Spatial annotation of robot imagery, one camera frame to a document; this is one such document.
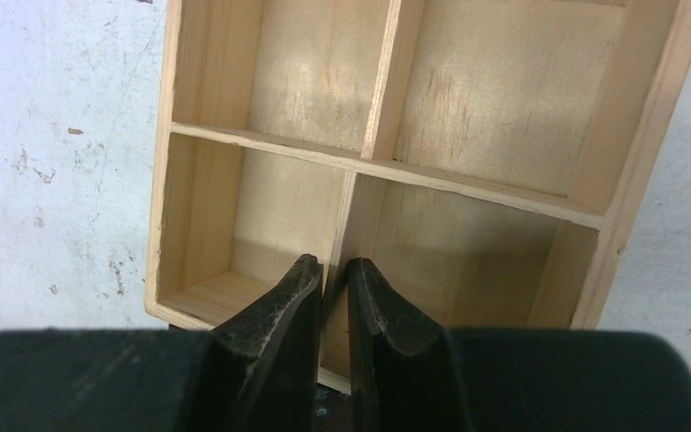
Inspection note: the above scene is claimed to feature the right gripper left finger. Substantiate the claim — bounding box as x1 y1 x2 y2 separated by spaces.
0 255 323 431

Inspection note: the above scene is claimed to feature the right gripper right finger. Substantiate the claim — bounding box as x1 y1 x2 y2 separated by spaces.
347 258 691 431

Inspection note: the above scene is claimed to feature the wooden compartment tray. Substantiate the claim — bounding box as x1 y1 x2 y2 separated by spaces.
144 1 691 392

